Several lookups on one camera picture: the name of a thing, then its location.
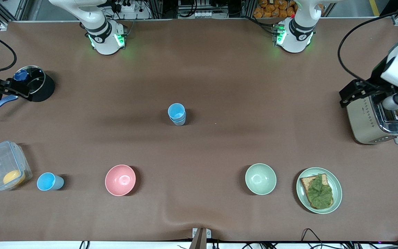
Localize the black looped cable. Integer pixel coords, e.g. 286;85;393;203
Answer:
301;228;324;249

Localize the white power strip with plugs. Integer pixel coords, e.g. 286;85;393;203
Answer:
111;0;141;13

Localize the pink bowl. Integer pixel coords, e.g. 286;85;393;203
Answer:
105;164;136;196

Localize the green lettuce leaf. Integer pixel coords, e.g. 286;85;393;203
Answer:
304;174;333;209

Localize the plain blue cup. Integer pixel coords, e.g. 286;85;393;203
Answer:
37;172;65;191
168;103;186;121

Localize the black saucepan with blue handle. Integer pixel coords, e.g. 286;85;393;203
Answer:
0;65;55;119

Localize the bread slice under lettuce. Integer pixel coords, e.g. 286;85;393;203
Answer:
300;174;334;210

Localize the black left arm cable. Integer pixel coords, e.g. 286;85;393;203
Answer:
337;9;398;85

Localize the pale green bowl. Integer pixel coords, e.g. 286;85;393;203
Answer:
245;163;277;195

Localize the metal clamp bracket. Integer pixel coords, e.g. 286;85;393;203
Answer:
192;228;212;249

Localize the bag of orange buns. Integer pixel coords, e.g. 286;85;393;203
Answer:
253;0;298;18

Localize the silver toaster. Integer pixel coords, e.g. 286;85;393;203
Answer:
346;93;398;145

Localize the glass lid with blue knob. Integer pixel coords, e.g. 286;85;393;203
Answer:
12;66;46;95

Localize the brown table cover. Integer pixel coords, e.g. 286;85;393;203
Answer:
0;19;398;242

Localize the pale green plate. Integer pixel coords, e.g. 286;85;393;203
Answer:
296;167;342;214

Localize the yellow round food piece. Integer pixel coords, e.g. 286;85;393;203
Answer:
3;169;26;185

